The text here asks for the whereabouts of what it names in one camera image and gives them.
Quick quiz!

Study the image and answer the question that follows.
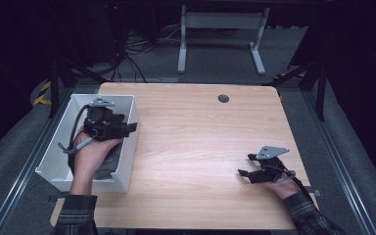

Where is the right hand-held gripper cable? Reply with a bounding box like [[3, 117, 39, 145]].
[[282, 164, 322, 198]]

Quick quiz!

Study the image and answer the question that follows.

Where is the person's right hand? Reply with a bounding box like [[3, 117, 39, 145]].
[[263, 177, 303, 201]]

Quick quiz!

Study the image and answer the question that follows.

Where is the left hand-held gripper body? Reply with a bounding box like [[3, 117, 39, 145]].
[[82, 97, 131, 142]]

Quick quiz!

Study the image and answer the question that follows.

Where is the person's left hand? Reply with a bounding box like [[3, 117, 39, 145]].
[[72, 129, 125, 180]]

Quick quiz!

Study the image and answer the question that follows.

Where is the yellow and black striped tape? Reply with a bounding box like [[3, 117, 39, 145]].
[[33, 80, 53, 106]]

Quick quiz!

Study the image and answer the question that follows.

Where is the aluminium floor rail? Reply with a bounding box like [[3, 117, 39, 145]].
[[0, 87, 76, 235], [302, 91, 376, 235]]

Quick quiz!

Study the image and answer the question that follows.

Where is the white storage box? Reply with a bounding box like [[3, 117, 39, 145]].
[[34, 93, 141, 194]]

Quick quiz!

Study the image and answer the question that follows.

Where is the bundle of floor cables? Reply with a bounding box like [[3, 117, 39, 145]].
[[111, 25, 182, 82]]

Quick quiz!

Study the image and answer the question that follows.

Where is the black metal stand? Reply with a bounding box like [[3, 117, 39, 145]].
[[47, 55, 107, 119], [262, 60, 328, 122]]

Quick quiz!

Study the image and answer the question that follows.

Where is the grey metal table frame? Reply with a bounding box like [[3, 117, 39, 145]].
[[176, 4, 271, 75]]

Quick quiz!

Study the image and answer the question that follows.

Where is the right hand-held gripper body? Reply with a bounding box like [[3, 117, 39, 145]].
[[249, 145, 298, 184]]

